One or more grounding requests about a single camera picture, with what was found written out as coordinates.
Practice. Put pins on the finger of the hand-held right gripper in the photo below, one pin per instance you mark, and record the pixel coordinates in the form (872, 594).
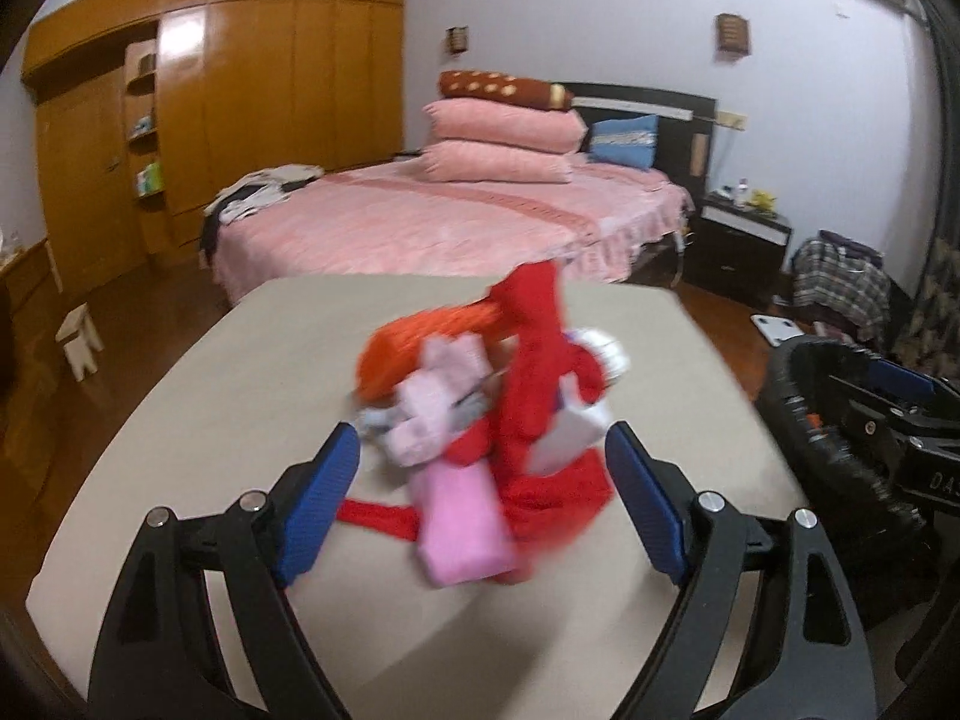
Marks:
(904, 379)
(870, 424)

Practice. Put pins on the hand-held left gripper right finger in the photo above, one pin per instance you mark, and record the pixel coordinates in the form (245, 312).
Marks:
(652, 510)

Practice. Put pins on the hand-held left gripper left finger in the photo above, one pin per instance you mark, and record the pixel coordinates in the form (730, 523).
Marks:
(322, 495)

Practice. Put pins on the light pink cloth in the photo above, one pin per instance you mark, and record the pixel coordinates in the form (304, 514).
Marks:
(435, 405)

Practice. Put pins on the bright pink box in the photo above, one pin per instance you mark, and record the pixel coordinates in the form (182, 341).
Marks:
(465, 525)

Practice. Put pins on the red cloth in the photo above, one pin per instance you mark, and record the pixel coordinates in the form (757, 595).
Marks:
(532, 390)

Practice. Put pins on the dark patterned cloth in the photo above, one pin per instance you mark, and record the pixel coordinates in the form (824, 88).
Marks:
(930, 315)

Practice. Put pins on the grey cloth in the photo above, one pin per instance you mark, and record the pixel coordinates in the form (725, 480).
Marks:
(375, 421)

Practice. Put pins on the plaid clothing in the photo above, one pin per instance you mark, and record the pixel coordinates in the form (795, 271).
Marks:
(844, 289)

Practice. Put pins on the white bathroom scale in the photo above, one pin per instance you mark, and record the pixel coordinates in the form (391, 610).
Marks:
(780, 330)

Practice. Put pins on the black nightstand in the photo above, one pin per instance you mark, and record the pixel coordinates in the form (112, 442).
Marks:
(739, 247)

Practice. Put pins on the yellow toy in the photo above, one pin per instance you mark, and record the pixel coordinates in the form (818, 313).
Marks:
(763, 200)

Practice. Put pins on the small white bottle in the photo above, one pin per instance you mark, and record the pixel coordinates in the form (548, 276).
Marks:
(743, 193)

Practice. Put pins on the small white stool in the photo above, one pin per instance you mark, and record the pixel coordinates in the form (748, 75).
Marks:
(79, 337)

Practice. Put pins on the bed with pink bedspread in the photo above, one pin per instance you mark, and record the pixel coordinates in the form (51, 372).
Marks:
(420, 217)

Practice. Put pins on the pile of clothes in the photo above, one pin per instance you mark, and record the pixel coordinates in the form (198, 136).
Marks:
(255, 191)

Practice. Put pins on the black headboard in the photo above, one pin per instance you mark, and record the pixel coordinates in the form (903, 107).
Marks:
(682, 146)

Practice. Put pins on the wooden desk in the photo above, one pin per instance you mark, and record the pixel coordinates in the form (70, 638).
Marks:
(22, 300)

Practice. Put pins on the green box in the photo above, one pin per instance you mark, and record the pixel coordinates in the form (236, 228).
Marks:
(150, 180)

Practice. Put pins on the blue cushion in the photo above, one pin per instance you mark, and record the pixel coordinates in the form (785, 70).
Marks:
(622, 141)

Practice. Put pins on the wooden wardrobe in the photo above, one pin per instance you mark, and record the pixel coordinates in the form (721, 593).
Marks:
(262, 75)

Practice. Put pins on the brown dotted pillow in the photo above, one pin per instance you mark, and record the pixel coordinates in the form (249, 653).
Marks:
(502, 88)

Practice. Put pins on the wall socket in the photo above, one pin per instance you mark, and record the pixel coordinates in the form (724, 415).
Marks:
(733, 120)

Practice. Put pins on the brown wall lamp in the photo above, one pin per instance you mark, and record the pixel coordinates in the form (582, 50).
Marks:
(733, 34)
(457, 39)

